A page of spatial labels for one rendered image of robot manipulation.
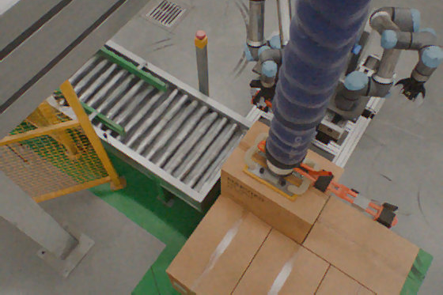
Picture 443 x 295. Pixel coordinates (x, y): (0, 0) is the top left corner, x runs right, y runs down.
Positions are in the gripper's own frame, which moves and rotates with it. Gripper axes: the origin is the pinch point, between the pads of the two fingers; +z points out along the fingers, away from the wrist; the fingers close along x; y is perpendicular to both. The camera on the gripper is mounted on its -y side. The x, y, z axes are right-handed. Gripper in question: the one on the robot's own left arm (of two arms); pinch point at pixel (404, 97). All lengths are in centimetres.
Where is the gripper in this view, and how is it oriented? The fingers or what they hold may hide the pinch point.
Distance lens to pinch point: 227.6
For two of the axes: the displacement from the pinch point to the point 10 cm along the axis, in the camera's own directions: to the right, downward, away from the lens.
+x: 8.4, 4.8, -2.7
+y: -5.5, 7.3, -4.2
